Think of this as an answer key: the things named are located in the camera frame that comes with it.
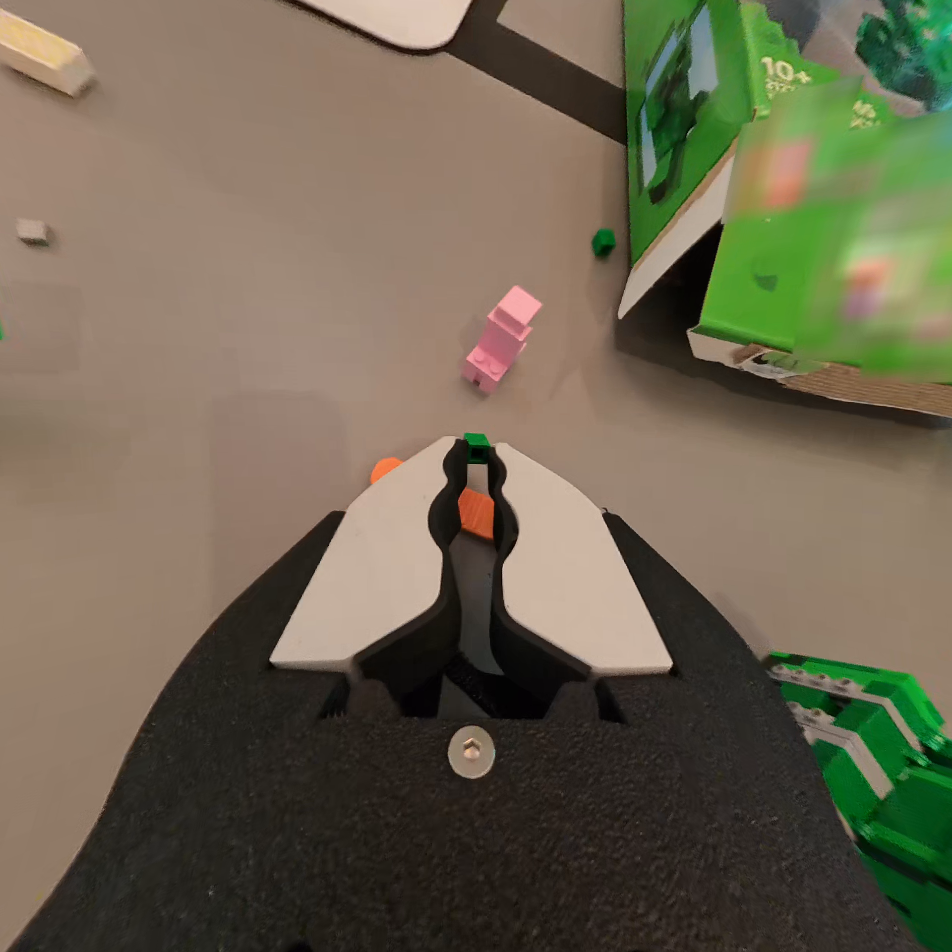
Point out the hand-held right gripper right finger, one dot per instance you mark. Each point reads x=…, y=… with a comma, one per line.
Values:
x=573, y=580

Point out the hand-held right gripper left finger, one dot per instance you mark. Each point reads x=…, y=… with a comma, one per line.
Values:
x=372, y=580

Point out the grey desk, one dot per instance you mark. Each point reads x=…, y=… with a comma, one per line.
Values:
x=223, y=297

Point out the orange toy piece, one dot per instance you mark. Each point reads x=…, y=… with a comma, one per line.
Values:
x=476, y=513

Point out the pink toy pig figure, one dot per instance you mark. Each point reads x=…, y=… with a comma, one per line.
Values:
x=498, y=342

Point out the small dark green brick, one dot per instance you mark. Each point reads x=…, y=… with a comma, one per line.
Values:
x=603, y=243

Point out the green brick build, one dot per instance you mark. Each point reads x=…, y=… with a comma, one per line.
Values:
x=892, y=788

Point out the green cardboard toy box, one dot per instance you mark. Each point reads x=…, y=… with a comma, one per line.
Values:
x=669, y=149

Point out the small grey brick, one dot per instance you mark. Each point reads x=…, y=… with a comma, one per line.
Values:
x=33, y=232

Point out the black strip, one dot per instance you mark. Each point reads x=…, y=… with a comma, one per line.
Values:
x=550, y=82

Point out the white flat pad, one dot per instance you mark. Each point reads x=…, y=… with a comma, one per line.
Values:
x=394, y=18

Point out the cream toy brick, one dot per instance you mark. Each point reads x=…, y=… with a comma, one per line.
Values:
x=41, y=52

